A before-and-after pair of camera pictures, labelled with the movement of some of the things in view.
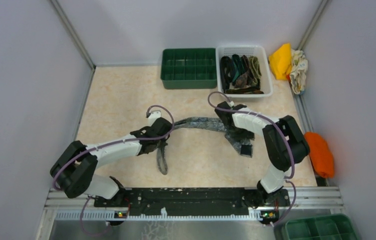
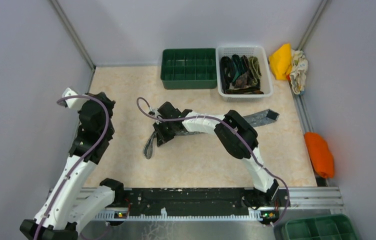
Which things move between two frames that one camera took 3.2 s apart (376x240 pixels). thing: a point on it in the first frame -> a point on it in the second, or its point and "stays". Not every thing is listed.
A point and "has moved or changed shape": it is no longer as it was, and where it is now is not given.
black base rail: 198,201 stays
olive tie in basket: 254,64 stays
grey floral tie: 244,148 has moved or changed shape
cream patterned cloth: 298,73 stays
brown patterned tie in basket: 241,86 stays
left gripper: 163,142 -> 102,97
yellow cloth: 281,62 stays
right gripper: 247,134 -> 160,137
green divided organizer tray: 189,68 stays
